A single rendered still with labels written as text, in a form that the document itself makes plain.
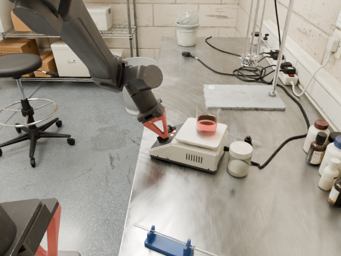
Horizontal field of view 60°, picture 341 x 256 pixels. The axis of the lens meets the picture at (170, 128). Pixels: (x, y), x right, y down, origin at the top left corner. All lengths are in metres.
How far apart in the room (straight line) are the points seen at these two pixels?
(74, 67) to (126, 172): 1.45
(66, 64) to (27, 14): 2.67
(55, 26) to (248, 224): 0.55
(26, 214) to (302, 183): 0.69
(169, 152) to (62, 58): 2.36
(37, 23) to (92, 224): 1.39
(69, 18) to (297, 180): 0.67
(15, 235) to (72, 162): 1.84
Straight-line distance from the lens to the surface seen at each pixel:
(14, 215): 0.32
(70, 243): 1.66
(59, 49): 3.04
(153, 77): 0.72
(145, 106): 0.78
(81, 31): 0.51
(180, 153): 0.80
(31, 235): 0.31
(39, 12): 0.40
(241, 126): 1.03
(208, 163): 0.79
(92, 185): 1.91
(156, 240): 0.65
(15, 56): 2.21
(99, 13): 2.91
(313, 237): 0.73
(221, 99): 1.16
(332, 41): 1.21
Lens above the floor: 1.28
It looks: 33 degrees down
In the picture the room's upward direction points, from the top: straight up
